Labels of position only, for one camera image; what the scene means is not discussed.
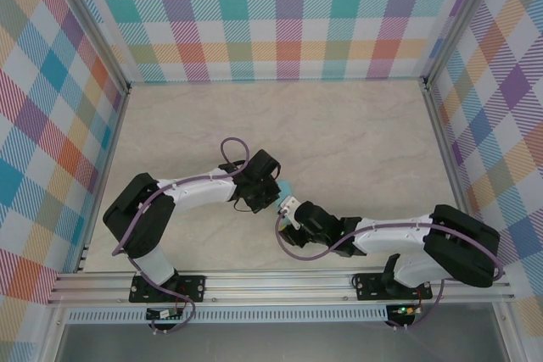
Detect light blue paper sheet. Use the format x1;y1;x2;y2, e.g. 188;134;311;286
275;179;296;231

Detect grey metal panel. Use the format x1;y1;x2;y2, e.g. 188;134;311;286
54;321;510;362

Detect small circuit board green light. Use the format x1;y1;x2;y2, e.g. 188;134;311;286
392;304;423;317

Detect small black circuit board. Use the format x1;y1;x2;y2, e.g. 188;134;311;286
146;307;183;321

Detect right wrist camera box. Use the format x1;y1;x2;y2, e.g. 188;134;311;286
279;195;301;230

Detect long aluminium base rail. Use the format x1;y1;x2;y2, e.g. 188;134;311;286
46;266;517;308

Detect thin black wire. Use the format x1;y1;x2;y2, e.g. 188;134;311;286
350;263;385;287

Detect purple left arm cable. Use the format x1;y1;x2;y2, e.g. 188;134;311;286
111;136;250;335

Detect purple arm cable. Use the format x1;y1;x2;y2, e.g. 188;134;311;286
275;214;507;331
111;136;250;335

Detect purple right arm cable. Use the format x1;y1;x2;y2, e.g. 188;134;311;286
275;214;507;331

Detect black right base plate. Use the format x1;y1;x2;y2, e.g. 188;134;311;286
355;271;434;302

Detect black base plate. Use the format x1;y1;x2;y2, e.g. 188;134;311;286
129;275;206;304
355;271;434;302

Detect perforated grey cable tray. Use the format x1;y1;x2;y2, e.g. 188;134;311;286
65;309;389;324

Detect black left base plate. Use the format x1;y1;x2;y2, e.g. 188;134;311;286
129;275;206;304

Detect aluminium side rail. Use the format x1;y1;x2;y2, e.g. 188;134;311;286
422;81;479;230
75;86;132;274

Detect aluminium frame leg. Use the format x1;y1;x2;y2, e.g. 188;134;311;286
37;306;69;362
491;300;518;362

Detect aluminium frame post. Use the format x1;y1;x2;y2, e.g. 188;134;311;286
44;0;132;96
419;0;504;92

